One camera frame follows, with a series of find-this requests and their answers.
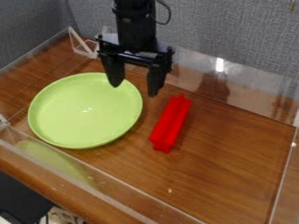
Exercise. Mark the green round plate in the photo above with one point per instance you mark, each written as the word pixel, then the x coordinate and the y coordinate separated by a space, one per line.
pixel 80 112

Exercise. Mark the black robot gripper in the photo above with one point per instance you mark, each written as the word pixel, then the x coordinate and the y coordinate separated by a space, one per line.
pixel 134 44

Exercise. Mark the white power strip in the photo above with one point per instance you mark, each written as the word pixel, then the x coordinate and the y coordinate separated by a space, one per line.
pixel 60 216

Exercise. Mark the clear acrylic enclosure wall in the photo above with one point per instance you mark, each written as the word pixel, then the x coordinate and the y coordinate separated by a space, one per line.
pixel 231 171

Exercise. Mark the red plastic block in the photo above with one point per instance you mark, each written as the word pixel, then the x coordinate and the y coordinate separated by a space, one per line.
pixel 168 126

